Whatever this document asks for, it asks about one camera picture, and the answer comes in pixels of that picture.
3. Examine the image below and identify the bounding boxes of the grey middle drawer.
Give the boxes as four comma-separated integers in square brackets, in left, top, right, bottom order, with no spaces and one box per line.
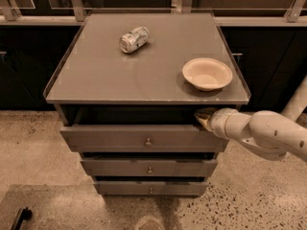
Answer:
[81,159,217,177]

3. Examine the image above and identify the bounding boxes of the crushed silver soda can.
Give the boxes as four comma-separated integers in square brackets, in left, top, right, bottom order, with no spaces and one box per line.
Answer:
[119,27,150,54]

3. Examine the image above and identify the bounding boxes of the grey drawer cabinet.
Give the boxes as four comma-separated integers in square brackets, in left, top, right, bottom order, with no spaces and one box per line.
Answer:
[44,13,250,183]

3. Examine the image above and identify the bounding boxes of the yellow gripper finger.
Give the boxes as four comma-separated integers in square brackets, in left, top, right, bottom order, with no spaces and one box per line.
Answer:
[198,118,213,132]
[195,107,218,119]

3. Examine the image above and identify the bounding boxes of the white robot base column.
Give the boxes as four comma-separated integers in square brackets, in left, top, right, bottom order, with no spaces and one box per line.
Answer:
[282,76,307,122]

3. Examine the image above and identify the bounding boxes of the metal railing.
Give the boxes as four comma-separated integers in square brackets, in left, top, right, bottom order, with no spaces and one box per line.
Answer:
[0,0,307,27]

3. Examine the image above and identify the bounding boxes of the grey top drawer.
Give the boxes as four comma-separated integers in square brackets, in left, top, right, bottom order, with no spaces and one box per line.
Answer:
[60,125,227,152]

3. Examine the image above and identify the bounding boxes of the grey bottom drawer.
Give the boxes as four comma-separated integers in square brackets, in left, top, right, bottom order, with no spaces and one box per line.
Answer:
[94,181,208,196]

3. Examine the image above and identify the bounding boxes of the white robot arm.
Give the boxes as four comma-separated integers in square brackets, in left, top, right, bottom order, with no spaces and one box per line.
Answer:
[195,107,307,162]

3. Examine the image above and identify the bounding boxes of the black object on floor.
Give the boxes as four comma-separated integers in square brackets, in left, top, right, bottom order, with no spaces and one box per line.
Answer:
[11,207,33,230]

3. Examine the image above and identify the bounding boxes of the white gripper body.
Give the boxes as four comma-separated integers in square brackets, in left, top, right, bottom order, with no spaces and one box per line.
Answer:
[208,108,251,141]

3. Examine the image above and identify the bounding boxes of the grey drawer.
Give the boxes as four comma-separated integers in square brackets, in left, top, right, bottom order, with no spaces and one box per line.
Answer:
[81,159,217,177]
[94,181,208,196]
[60,125,227,152]

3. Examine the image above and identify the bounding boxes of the white paper bowl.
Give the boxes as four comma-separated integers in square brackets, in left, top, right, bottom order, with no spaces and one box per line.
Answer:
[182,57,233,91]

